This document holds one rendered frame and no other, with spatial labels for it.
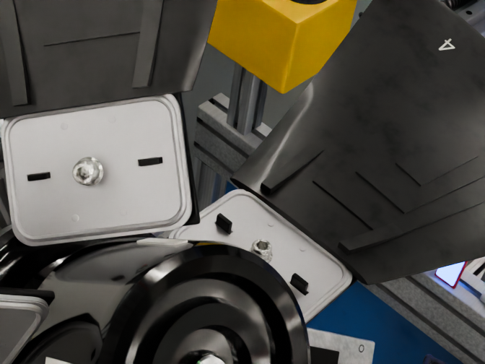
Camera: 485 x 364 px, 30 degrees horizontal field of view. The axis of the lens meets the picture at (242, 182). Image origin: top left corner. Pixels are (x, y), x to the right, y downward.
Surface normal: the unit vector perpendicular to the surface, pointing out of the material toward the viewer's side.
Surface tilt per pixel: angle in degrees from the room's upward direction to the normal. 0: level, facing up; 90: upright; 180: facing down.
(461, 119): 14
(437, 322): 90
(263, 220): 0
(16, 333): 94
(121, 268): 40
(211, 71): 90
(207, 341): 50
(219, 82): 90
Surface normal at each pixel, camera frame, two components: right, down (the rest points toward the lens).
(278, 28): -0.68, 0.47
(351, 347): 0.63, -0.02
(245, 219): 0.12, -0.69
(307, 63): 0.72, 0.55
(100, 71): -0.14, 0.00
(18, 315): 0.33, 0.75
